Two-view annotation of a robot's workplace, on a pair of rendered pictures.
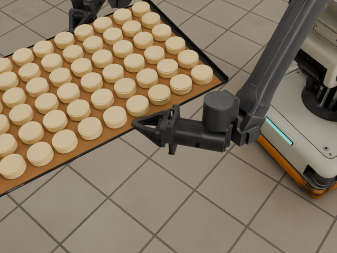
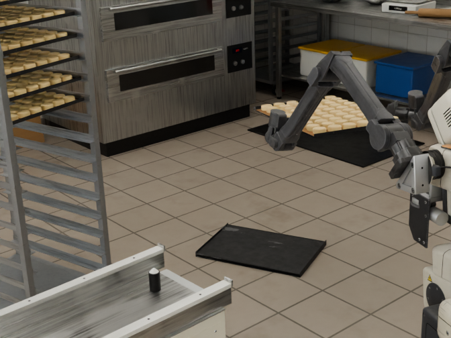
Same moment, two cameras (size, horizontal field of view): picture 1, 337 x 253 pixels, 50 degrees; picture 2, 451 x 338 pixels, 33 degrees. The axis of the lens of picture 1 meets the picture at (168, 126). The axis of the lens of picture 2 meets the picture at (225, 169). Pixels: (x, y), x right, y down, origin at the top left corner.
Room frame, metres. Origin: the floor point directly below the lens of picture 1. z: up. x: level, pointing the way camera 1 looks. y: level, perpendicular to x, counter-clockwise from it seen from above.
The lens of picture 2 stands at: (0.80, -2.81, 1.90)
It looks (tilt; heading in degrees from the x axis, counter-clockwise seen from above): 21 degrees down; 101
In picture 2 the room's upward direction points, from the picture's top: 2 degrees counter-clockwise
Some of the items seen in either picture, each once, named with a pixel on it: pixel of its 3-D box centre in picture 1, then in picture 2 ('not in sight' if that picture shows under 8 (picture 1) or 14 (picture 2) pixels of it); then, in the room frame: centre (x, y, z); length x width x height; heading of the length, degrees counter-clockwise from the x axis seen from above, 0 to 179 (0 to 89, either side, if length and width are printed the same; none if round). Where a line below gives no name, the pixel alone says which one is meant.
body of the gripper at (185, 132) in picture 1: (185, 132); not in sight; (0.48, -0.04, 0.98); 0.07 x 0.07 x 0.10; 76
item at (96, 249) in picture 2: not in sight; (54, 236); (-0.65, 0.27, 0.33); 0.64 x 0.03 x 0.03; 156
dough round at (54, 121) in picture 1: (55, 120); not in sight; (0.51, 0.25, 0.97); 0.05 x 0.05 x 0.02
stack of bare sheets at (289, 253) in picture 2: not in sight; (261, 248); (0.26, 0.87, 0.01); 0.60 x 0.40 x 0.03; 164
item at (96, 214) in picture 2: not in sight; (49, 201); (-0.65, 0.27, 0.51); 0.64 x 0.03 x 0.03; 156
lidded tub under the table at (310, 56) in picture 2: not in sight; (331, 60); (0.48, 3.94, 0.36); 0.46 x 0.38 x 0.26; 49
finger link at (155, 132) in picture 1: (153, 129); not in sight; (0.49, 0.03, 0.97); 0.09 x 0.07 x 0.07; 76
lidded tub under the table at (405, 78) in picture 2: not in sight; (409, 75); (1.13, 3.40, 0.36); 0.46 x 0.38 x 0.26; 52
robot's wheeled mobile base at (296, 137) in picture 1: (322, 116); not in sight; (1.23, -0.80, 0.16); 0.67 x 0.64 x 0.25; 120
